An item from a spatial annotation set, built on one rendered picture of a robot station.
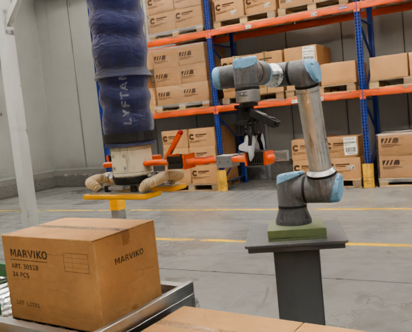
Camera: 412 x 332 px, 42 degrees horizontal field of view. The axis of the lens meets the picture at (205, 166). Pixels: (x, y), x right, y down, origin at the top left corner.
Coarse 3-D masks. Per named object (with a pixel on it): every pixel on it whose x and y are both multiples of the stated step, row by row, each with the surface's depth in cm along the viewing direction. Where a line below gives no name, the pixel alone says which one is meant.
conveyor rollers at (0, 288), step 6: (0, 282) 319; (6, 282) 322; (0, 288) 308; (6, 288) 303; (0, 294) 291; (6, 294) 292; (0, 300) 280; (6, 300) 281; (6, 306) 271; (6, 312) 261; (12, 318) 253; (18, 318) 255; (42, 324) 244; (48, 324) 238; (72, 330) 236; (78, 330) 228
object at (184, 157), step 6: (168, 156) 212; (174, 156) 209; (180, 156) 207; (186, 156) 209; (192, 156) 213; (168, 162) 212; (174, 162) 210; (180, 162) 208; (168, 168) 211; (174, 168) 209; (180, 168) 208; (186, 168) 209
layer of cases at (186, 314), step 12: (180, 312) 238; (192, 312) 237; (204, 312) 235; (216, 312) 234; (228, 312) 233; (156, 324) 227; (168, 324) 226; (180, 324) 224; (192, 324) 223; (204, 324) 222; (216, 324) 221; (228, 324) 219; (240, 324) 218; (252, 324) 217; (264, 324) 216; (276, 324) 214; (288, 324) 213; (300, 324) 212; (312, 324) 211
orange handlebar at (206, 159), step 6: (156, 156) 246; (204, 156) 207; (210, 156) 207; (240, 156) 196; (270, 156) 190; (108, 162) 234; (144, 162) 219; (150, 162) 217; (156, 162) 216; (162, 162) 214; (186, 162) 208; (192, 162) 207; (198, 162) 205; (204, 162) 204; (210, 162) 203
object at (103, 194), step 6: (108, 186) 222; (132, 186) 214; (96, 192) 224; (102, 192) 222; (108, 192) 220; (114, 192) 218; (120, 192) 216; (126, 192) 214; (132, 192) 212; (138, 192) 211; (144, 192) 209; (150, 192) 211; (156, 192) 212; (84, 198) 224; (90, 198) 222; (96, 198) 220; (102, 198) 218; (108, 198) 217; (114, 198) 215; (120, 198) 213; (126, 198) 212; (132, 198) 210; (138, 198) 208; (144, 198) 207
